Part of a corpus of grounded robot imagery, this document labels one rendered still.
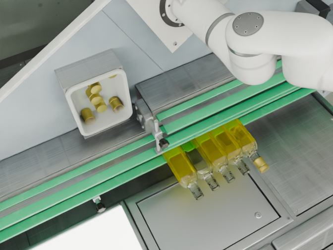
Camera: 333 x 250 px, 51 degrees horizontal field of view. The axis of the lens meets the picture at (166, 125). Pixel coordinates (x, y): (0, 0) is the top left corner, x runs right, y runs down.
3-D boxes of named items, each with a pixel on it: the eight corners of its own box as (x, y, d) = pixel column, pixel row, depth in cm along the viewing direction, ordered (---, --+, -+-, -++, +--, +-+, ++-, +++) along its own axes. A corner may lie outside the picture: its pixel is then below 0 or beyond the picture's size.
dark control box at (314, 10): (291, 19, 132) (306, 32, 128) (297, 1, 125) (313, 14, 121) (308, 12, 134) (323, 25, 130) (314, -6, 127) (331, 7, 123)
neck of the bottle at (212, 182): (203, 180, 114) (211, 192, 111) (204, 176, 111) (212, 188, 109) (211, 176, 114) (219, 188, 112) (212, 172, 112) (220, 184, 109)
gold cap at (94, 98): (84, 89, 104) (89, 99, 101) (95, 84, 105) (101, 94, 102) (86, 96, 107) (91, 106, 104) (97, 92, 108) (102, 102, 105)
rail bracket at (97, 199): (84, 186, 124) (99, 219, 117) (80, 178, 119) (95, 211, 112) (95, 181, 125) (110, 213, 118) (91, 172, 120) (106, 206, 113)
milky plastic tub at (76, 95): (74, 119, 114) (83, 139, 109) (53, 70, 95) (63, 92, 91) (123, 98, 118) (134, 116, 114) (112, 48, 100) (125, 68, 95)
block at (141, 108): (135, 119, 120) (144, 134, 116) (132, 101, 112) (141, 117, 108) (144, 114, 120) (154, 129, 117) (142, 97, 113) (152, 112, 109)
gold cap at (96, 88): (83, 77, 100) (89, 88, 98) (95, 73, 101) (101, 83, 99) (86, 86, 103) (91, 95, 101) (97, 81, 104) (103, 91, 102)
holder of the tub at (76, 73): (78, 127, 118) (85, 144, 114) (53, 69, 96) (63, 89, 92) (124, 107, 123) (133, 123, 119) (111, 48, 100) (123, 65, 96)
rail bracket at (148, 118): (144, 137, 117) (162, 166, 111) (140, 106, 104) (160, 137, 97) (153, 133, 118) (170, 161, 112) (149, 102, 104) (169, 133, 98)
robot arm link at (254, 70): (210, 58, 87) (252, 99, 78) (198, 22, 75) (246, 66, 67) (241, 34, 87) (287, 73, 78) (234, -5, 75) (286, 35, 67)
